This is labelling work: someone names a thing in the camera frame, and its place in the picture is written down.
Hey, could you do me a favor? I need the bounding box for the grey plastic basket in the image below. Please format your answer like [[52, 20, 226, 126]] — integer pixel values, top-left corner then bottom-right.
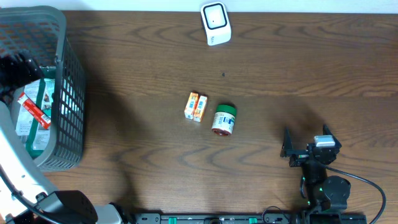
[[1, 6, 86, 172]]

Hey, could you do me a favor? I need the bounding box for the green lid spice jar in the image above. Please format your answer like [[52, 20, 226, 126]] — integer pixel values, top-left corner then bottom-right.
[[211, 105, 237, 136]]

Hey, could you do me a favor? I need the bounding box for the white barcode scanner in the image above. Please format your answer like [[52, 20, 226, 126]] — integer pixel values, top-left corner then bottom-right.
[[200, 1, 232, 46]]

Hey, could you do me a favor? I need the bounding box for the black mounting rail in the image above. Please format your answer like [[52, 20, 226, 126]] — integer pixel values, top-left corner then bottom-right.
[[133, 212, 368, 224]]

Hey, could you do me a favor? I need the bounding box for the green white snack bag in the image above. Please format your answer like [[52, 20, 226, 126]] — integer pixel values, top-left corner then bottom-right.
[[16, 67, 56, 159]]

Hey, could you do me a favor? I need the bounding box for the orange small box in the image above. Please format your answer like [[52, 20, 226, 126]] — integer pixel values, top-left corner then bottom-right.
[[193, 95, 208, 122], [184, 92, 200, 119]]

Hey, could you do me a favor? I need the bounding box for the red white snack stick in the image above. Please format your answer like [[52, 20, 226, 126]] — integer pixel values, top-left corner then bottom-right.
[[18, 92, 51, 129]]

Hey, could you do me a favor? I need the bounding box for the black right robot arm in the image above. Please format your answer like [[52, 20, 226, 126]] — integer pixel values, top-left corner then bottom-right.
[[280, 125, 351, 212]]

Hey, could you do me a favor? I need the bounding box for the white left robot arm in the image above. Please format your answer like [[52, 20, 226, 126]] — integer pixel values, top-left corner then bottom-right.
[[1, 51, 125, 224]]

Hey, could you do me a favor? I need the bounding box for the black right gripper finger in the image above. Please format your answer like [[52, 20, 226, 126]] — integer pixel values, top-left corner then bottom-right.
[[322, 124, 333, 136], [280, 128, 308, 157]]

